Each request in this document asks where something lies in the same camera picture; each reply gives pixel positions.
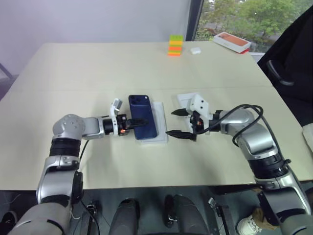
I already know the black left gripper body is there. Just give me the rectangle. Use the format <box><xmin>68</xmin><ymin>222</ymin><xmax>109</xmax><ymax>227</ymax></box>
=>
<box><xmin>114</xmin><ymin>113</ymin><xmax>131</xmax><ymax>137</ymax></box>

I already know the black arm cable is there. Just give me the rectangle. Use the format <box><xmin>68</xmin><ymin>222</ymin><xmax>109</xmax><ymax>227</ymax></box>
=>
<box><xmin>195</xmin><ymin>104</ymin><xmax>292</xmax><ymax>172</ymax></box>
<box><xmin>77</xmin><ymin>114</ymin><xmax>111</xmax><ymax>172</ymax></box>

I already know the dark window frame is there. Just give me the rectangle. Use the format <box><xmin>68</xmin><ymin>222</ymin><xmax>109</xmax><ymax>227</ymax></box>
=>
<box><xmin>184</xmin><ymin>0</ymin><xmax>205</xmax><ymax>42</ymax></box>

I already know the khaki trouser leg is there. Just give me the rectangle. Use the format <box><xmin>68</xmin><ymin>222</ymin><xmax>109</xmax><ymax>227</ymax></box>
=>
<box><xmin>252</xmin><ymin>206</ymin><xmax>268</xmax><ymax>221</ymax></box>

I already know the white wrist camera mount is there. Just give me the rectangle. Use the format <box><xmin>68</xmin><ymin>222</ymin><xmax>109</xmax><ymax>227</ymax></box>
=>
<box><xmin>186</xmin><ymin>94</ymin><xmax>210</xmax><ymax>128</ymax></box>
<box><xmin>109</xmin><ymin>97</ymin><xmax>123</xmax><ymax>136</ymax></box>

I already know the stack of coloured toy bricks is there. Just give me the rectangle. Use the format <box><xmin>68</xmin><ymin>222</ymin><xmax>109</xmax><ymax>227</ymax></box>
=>
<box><xmin>167</xmin><ymin>34</ymin><xmax>184</xmax><ymax>57</ymax></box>

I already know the black metal support bracket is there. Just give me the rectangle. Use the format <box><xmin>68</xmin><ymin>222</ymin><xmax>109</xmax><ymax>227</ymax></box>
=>
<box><xmin>85</xmin><ymin>200</ymin><xmax>99</xmax><ymax>222</ymax></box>
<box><xmin>207</xmin><ymin>196</ymin><xmax>233</xmax><ymax>235</ymax></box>

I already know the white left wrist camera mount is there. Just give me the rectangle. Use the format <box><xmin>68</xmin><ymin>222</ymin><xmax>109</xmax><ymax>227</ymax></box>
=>
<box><xmin>109</xmin><ymin>97</ymin><xmax>123</xmax><ymax>136</ymax></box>

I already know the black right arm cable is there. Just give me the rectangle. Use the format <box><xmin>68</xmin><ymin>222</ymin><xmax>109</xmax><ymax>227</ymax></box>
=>
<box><xmin>195</xmin><ymin>104</ymin><xmax>292</xmax><ymax>172</ymax></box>

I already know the beige cloth object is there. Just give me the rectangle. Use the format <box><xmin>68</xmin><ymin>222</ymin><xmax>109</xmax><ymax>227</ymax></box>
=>
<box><xmin>302</xmin><ymin>124</ymin><xmax>313</xmax><ymax>148</ymax></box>

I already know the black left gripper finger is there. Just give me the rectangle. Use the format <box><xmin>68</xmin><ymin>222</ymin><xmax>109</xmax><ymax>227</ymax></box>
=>
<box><xmin>125</xmin><ymin>118</ymin><xmax>149</xmax><ymax>128</ymax></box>

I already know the dark blue smartphone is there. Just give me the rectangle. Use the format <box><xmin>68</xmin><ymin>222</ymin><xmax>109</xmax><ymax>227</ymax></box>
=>
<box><xmin>128</xmin><ymin>94</ymin><xmax>158</xmax><ymax>141</ymax></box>

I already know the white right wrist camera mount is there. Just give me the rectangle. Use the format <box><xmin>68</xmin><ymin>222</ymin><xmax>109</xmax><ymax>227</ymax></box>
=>
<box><xmin>186</xmin><ymin>94</ymin><xmax>210</xmax><ymax>128</ymax></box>

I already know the small white box lid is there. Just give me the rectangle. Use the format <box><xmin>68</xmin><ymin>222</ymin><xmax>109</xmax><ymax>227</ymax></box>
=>
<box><xmin>177</xmin><ymin>93</ymin><xmax>211</xmax><ymax>136</ymax></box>

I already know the dark office chair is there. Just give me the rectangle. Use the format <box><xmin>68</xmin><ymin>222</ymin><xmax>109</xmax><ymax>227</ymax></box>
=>
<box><xmin>257</xmin><ymin>4</ymin><xmax>313</xmax><ymax>124</ymax></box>

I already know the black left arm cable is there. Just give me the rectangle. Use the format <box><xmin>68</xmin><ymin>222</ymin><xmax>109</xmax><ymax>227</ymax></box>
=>
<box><xmin>77</xmin><ymin>114</ymin><xmax>111</xmax><ymax>172</ymax></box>

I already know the orange and white box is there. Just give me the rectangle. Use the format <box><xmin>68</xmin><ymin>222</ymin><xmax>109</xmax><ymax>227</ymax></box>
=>
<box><xmin>213</xmin><ymin>31</ymin><xmax>251</xmax><ymax>53</ymax></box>

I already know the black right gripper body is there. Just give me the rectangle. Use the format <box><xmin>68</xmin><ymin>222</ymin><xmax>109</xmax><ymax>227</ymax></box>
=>
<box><xmin>189</xmin><ymin>111</ymin><xmax>205</xmax><ymax>141</ymax></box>

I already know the black sneaker with white stripes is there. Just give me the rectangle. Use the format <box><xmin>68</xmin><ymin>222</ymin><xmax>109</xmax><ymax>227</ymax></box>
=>
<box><xmin>0</xmin><ymin>211</ymin><xmax>18</xmax><ymax>233</ymax></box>

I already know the dark rounded robot leg shape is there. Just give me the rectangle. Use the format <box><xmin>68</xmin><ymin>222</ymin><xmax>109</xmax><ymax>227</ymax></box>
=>
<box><xmin>111</xmin><ymin>198</ymin><xmax>140</xmax><ymax>235</ymax></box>
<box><xmin>163</xmin><ymin>194</ymin><xmax>209</xmax><ymax>235</ymax></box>

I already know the white phone box insert tray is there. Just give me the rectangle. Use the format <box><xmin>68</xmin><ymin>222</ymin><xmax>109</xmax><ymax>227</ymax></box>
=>
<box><xmin>151</xmin><ymin>102</ymin><xmax>165</xmax><ymax>141</ymax></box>

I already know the white phone box base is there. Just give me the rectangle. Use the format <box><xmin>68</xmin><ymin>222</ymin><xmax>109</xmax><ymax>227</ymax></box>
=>
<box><xmin>140</xmin><ymin>101</ymin><xmax>169</xmax><ymax>145</ymax></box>

